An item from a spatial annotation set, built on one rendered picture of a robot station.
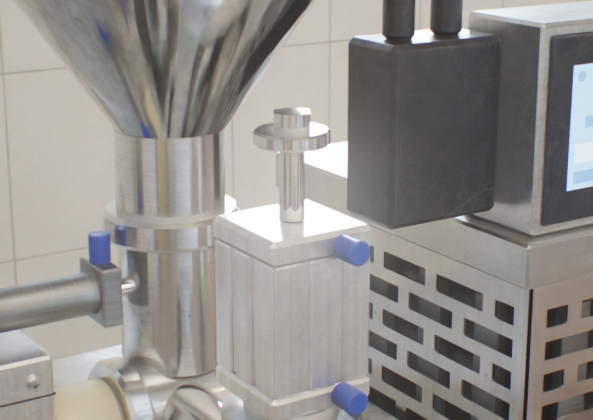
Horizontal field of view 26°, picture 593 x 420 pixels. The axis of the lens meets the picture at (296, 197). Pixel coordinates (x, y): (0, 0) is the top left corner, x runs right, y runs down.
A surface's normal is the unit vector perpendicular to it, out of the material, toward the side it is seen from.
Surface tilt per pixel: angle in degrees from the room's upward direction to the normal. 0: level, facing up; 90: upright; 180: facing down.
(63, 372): 0
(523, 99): 90
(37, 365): 90
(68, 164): 90
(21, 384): 90
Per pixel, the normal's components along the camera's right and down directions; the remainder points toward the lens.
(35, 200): 0.54, 0.22
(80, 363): 0.00, -0.96
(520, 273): -0.84, 0.14
